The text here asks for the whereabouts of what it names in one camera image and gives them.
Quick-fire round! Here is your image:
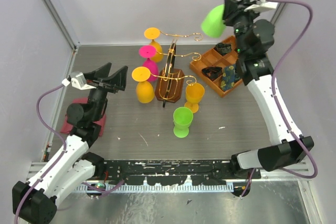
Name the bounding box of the green wine glass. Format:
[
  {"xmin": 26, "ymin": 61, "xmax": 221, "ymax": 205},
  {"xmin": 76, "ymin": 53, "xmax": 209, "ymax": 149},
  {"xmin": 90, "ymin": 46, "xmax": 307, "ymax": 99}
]
[
  {"xmin": 201, "ymin": 4, "xmax": 226, "ymax": 38},
  {"xmin": 173, "ymin": 106, "xmax": 194, "ymax": 138}
]

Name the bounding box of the orange wine glass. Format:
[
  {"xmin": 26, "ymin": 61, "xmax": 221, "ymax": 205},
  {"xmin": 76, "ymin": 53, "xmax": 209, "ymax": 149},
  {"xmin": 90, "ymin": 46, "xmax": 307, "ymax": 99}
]
[
  {"xmin": 184, "ymin": 83, "xmax": 205, "ymax": 113},
  {"xmin": 131, "ymin": 66, "xmax": 154, "ymax": 104},
  {"xmin": 144, "ymin": 27, "xmax": 163, "ymax": 63}
]

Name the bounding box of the pink plastic wine glass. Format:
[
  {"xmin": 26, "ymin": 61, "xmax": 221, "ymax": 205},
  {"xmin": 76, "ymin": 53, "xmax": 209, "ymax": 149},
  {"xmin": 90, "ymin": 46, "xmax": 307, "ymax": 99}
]
[{"xmin": 139, "ymin": 45, "xmax": 159, "ymax": 82}]

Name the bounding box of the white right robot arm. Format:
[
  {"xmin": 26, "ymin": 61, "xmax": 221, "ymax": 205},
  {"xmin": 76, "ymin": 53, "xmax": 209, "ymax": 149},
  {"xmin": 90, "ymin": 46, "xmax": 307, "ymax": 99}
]
[{"xmin": 223, "ymin": 0, "xmax": 314, "ymax": 173}]

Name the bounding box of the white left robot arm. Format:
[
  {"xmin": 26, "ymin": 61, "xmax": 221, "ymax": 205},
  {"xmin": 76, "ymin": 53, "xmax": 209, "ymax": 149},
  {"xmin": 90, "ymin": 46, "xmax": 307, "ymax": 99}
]
[{"xmin": 12, "ymin": 62, "xmax": 128, "ymax": 223}]

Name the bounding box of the dark green patterned cloth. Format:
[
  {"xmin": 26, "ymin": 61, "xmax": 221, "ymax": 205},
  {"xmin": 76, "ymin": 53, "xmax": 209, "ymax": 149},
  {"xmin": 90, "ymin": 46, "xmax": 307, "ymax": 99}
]
[{"xmin": 214, "ymin": 42, "xmax": 232, "ymax": 56}]

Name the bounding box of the orange wooden divided tray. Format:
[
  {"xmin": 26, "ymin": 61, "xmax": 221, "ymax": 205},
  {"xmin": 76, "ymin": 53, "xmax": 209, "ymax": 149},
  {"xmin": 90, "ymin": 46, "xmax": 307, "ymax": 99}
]
[{"xmin": 190, "ymin": 36, "xmax": 243, "ymax": 97}]

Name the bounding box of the red folded cloth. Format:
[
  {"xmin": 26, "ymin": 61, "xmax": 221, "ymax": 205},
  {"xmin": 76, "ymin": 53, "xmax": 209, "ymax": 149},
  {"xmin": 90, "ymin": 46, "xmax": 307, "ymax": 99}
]
[{"xmin": 60, "ymin": 97, "xmax": 107, "ymax": 137}]

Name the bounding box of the blue yellow patterned cloth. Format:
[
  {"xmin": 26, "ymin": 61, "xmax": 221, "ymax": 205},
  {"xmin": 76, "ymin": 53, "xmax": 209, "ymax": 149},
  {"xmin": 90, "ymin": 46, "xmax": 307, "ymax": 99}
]
[{"xmin": 220, "ymin": 64, "xmax": 241, "ymax": 91}]

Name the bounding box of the black rolled belt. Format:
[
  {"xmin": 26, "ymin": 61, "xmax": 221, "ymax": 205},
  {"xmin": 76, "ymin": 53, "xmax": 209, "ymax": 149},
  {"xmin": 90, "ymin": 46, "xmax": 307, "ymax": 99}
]
[{"xmin": 202, "ymin": 67, "xmax": 223, "ymax": 81}]

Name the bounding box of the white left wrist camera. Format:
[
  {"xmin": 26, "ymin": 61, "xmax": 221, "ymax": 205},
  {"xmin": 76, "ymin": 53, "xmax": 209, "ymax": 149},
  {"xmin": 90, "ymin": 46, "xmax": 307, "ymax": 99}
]
[{"xmin": 61, "ymin": 71, "xmax": 96, "ymax": 90}]

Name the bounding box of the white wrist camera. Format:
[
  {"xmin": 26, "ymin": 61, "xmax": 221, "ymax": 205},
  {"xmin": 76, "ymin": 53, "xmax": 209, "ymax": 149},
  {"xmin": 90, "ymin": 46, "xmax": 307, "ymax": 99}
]
[
  {"xmin": 61, "ymin": 71, "xmax": 96, "ymax": 90},
  {"xmin": 244, "ymin": 0, "xmax": 278, "ymax": 13}
]

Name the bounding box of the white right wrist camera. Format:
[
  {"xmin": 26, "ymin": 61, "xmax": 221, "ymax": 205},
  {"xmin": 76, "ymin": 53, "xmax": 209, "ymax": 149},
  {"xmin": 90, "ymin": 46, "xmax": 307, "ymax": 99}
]
[{"xmin": 244, "ymin": 0, "xmax": 278, "ymax": 13}]

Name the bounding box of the gold wire wine glass rack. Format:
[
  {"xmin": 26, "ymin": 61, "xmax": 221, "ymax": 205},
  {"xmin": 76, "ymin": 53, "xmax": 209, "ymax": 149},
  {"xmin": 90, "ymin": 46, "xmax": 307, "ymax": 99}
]
[{"xmin": 155, "ymin": 30, "xmax": 203, "ymax": 107}]

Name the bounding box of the grey slotted cable duct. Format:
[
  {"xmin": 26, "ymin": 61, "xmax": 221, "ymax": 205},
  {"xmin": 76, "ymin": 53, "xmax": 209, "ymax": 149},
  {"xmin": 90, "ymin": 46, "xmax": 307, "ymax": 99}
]
[{"xmin": 73, "ymin": 183, "xmax": 235, "ymax": 194}]

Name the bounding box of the black mounting rail base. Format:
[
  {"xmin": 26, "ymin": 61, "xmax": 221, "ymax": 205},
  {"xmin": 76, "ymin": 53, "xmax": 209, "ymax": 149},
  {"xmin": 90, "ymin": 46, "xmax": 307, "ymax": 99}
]
[{"xmin": 90, "ymin": 159, "xmax": 250, "ymax": 186}]

